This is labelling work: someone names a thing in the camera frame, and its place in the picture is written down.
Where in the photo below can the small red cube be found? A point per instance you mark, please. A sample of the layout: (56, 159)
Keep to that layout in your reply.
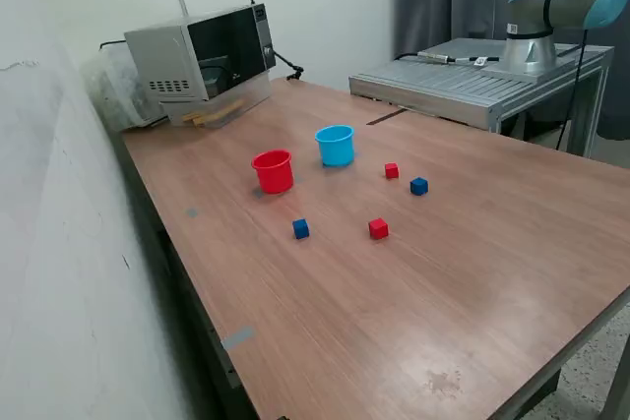
(392, 171)
(378, 229)

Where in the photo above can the small blue cube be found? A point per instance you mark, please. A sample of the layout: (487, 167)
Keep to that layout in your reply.
(419, 187)
(300, 229)

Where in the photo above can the aluminium robot base table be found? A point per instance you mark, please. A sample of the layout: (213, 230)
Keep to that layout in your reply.
(443, 85)

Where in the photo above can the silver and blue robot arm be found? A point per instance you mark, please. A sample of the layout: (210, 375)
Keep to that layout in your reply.
(526, 51)

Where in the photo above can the translucent plastic storage bin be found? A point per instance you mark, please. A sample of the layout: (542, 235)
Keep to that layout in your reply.
(113, 90)

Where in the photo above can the blue plastic cup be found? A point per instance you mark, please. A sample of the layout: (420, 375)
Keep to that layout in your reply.
(337, 152)

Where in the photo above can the long wooden stick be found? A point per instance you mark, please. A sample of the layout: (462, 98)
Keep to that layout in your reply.
(224, 109)

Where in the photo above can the red plastic cup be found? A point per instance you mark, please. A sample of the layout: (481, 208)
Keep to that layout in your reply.
(273, 179)

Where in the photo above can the silver microwave oven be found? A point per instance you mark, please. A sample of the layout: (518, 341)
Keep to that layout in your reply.
(162, 56)

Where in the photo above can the small tape patch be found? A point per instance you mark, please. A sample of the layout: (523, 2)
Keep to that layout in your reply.
(192, 212)

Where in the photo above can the long tape strip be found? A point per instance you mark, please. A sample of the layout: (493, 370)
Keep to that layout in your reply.
(238, 337)

